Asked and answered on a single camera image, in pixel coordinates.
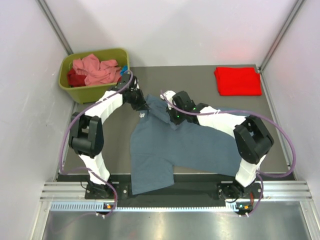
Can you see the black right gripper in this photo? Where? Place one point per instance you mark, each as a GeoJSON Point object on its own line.
{"type": "Point", "coordinates": [170, 111]}

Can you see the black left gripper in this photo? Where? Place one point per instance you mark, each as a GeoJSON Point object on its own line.
{"type": "Point", "coordinates": [142, 105]}

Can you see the blue-grey t-shirt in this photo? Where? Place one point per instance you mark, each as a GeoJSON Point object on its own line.
{"type": "Point", "coordinates": [157, 145]}

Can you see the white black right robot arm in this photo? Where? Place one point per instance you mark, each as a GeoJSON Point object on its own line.
{"type": "Point", "coordinates": [252, 138]}

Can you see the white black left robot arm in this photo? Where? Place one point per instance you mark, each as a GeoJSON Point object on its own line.
{"type": "Point", "coordinates": [86, 135]}

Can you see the bright blue t-shirt in bin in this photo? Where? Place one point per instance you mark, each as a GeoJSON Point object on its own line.
{"type": "Point", "coordinates": [123, 70]}

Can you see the pink t-shirt in bin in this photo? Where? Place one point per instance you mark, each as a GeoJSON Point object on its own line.
{"type": "Point", "coordinates": [95, 72]}

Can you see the olive green plastic bin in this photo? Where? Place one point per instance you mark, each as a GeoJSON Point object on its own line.
{"type": "Point", "coordinates": [89, 94]}

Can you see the folded red t-shirt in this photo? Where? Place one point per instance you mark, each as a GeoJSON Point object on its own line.
{"type": "Point", "coordinates": [243, 81]}

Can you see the dark red t-shirt in bin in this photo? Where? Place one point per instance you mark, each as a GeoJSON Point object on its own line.
{"type": "Point", "coordinates": [75, 80]}

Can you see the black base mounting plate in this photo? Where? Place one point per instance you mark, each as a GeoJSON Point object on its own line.
{"type": "Point", "coordinates": [204, 187]}

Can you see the aluminium extrusion rail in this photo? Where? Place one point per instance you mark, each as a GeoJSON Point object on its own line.
{"type": "Point", "coordinates": [287, 191]}

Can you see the left corner aluminium post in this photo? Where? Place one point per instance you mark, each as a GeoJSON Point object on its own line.
{"type": "Point", "coordinates": [44, 7]}

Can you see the corner aluminium post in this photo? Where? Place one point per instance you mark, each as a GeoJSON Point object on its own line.
{"type": "Point", "coordinates": [44, 7]}
{"type": "Point", "coordinates": [298, 5]}

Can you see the right corner aluminium post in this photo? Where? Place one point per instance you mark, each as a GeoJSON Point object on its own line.
{"type": "Point", "coordinates": [298, 5]}

